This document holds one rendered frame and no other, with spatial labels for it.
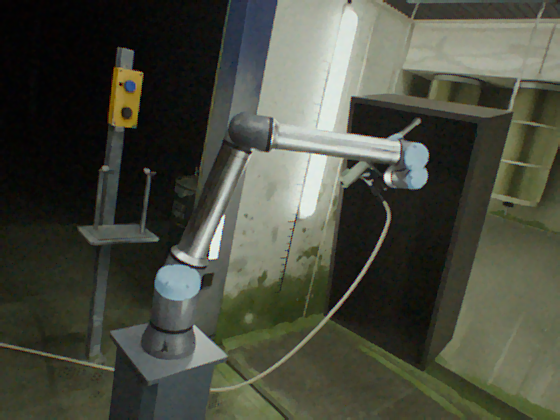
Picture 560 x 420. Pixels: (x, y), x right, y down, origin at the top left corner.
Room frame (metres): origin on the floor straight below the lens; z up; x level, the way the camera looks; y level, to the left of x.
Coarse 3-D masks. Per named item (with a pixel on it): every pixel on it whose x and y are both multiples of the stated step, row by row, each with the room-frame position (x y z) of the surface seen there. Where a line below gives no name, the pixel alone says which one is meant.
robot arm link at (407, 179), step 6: (396, 174) 1.61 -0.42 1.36; (402, 174) 1.59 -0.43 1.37; (408, 174) 1.57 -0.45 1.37; (414, 174) 1.57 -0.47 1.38; (420, 174) 1.58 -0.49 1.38; (426, 174) 1.59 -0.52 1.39; (396, 180) 1.64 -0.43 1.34; (402, 180) 1.60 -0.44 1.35; (408, 180) 1.57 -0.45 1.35; (414, 180) 1.57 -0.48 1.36; (420, 180) 1.58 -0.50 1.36; (396, 186) 1.66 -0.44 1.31; (402, 186) 1.63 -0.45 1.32; (408, 186) 1.59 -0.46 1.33; (414, 186) 1.57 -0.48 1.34; (420, 186) 1.58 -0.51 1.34
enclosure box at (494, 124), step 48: (384, 96) 2.07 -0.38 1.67; (432, 144) 2.11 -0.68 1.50; (480, 144) 1.63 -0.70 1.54; (384, 192) 2.29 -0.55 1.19; (432, 192) 2.12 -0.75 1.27; (480, 192) 1.78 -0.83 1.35; (336, 240) 2.09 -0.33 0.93; (384, 240) 2.31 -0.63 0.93; (432, 240) 2.12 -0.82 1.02; (336, 288) 2.23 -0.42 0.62; (384, 288) 2.32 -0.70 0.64; (432, 288) 2.13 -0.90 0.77; (384, 336) 2.04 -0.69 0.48; (432, 336) 1.77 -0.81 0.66
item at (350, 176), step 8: (416, 120) 2.01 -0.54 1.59; (408, 128) 1.99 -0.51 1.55; (352, 168) 1.89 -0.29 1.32; (360, 168) 1.87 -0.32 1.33; (344, 176) 1.85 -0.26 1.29; (352, 176) 1.85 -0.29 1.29; (360, 176) 1.87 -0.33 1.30; (344, 184) 1.85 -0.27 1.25; (368, 184) 1.91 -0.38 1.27; (376, 184) 1.90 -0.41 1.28; (376, 192) 1.90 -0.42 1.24; (384, 200) 1.91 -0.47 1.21
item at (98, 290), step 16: (112, 128) 1.98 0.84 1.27; (112, 144) 1.98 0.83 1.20; (112, 160) 1.99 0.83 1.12; (112, 176) 1.99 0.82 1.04; (112, 192) 2.00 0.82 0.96; (112, 208) 2.00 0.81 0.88; (112, 224) 2.01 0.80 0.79; (96, 256) 2.00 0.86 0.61; (96, 272) 1.98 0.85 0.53; (96, 288) 1.98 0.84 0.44; (96, 304) 1.98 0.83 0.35; (96, 320) 1.99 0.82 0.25; (96, 336) 2.00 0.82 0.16; (96, 352) 2.00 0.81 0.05
